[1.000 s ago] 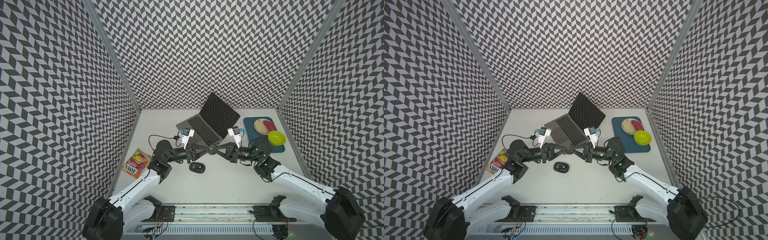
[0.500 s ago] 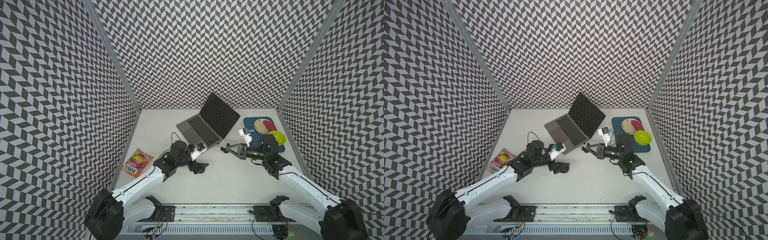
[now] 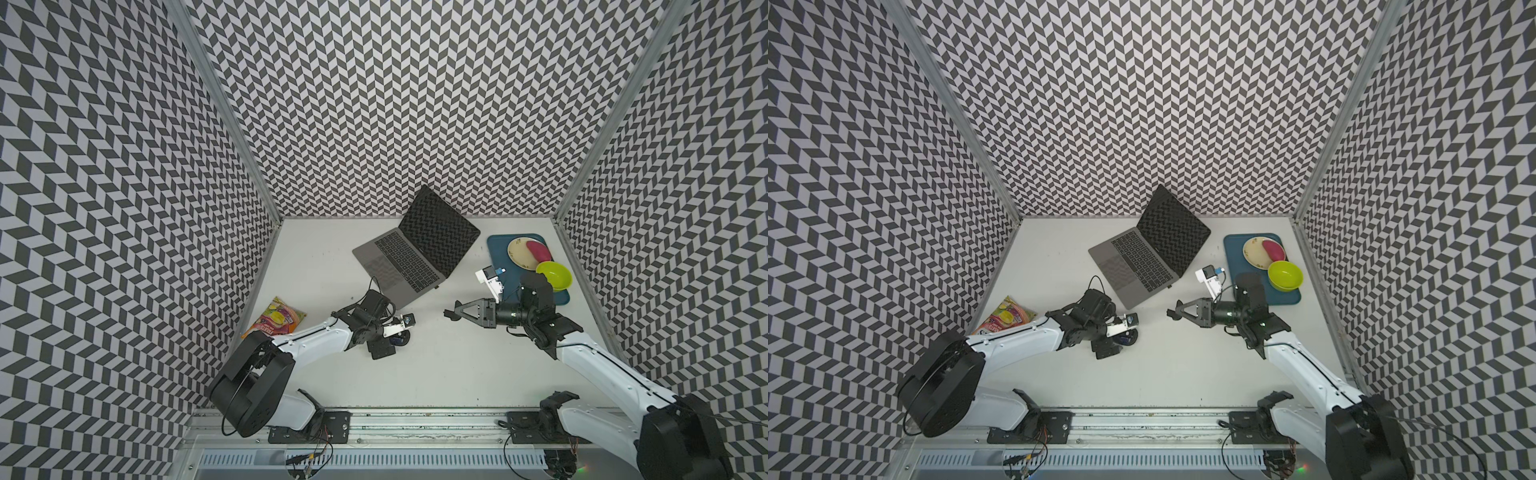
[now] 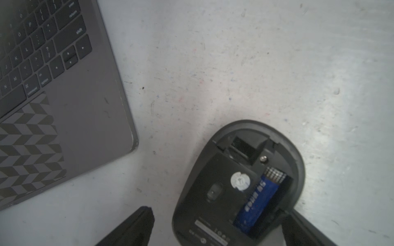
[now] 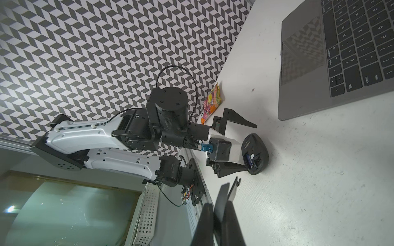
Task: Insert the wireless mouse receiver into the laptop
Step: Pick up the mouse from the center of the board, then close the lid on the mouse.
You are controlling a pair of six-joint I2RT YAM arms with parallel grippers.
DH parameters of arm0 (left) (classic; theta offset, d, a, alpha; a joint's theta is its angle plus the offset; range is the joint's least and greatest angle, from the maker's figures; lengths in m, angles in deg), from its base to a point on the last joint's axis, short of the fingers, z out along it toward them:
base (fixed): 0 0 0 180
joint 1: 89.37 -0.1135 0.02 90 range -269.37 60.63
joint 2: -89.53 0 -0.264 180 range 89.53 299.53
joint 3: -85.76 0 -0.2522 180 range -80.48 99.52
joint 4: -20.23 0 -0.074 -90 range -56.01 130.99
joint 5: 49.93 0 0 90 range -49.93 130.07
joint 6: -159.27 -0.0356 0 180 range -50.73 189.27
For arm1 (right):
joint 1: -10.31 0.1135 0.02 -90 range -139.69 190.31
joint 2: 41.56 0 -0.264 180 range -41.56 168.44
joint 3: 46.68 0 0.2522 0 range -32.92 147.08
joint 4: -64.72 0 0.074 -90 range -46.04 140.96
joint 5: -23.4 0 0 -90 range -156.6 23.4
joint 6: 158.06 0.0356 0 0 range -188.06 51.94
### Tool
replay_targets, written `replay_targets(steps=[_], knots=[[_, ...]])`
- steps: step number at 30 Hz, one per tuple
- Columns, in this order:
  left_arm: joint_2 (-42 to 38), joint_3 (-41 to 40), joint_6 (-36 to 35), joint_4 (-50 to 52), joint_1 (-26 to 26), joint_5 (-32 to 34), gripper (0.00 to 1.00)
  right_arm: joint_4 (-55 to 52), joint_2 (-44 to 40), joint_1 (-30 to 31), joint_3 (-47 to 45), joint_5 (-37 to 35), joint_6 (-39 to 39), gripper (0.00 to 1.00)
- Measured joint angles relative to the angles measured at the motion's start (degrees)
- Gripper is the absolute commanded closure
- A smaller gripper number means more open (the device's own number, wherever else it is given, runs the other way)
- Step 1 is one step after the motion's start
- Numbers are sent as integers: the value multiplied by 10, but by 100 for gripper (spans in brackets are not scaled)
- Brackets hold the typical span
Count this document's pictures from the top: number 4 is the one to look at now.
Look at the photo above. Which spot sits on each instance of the black wireless mouse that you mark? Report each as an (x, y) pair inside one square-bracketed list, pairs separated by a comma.
[(224, 177)]

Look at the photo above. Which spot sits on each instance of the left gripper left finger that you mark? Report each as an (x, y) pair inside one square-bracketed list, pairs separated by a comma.
[(134, 231)]

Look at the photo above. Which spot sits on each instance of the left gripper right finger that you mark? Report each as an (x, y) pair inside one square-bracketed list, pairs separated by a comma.
[(298, 231)]

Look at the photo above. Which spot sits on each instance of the blue AA battery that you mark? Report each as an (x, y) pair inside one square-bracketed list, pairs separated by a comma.
[(268, 185)]

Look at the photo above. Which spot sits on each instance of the grey laptop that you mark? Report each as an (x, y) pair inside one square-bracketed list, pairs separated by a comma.
[(64, 110)]

